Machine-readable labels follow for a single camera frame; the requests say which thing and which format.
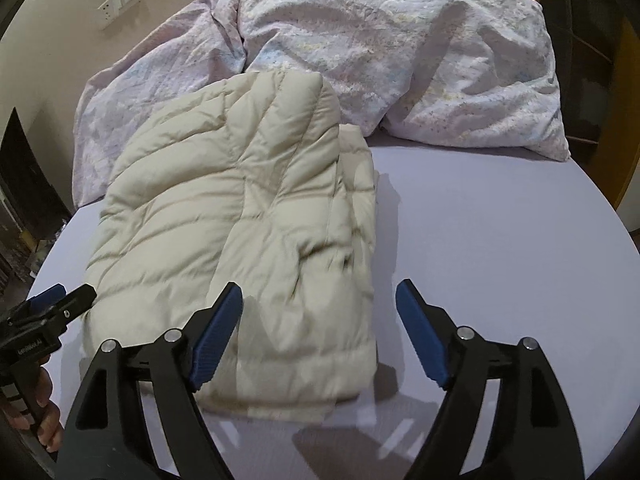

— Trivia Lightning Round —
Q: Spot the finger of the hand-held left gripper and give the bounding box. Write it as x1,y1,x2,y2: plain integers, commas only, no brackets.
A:
7,284,67,322
47,284,97,335

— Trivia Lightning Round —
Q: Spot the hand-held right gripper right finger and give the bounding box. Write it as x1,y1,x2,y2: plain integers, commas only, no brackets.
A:
395,280,586,480

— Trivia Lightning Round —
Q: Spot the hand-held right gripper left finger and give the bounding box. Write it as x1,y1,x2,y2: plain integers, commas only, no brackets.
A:
56,281,244,480

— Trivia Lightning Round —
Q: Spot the cream puffer jacket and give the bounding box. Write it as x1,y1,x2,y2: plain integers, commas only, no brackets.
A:
82,70,381,421

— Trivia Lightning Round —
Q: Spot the person's left hand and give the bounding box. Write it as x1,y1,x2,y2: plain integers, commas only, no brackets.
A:
0,365,66,451

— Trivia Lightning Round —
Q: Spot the bed with lavender sheet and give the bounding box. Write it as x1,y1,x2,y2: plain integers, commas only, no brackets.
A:
30,130,636,480

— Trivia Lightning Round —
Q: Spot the floral duvet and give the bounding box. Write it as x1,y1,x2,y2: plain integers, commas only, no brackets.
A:
72,0,573,208

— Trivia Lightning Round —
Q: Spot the white wall socket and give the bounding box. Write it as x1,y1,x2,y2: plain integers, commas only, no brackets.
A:
97,2,121,30

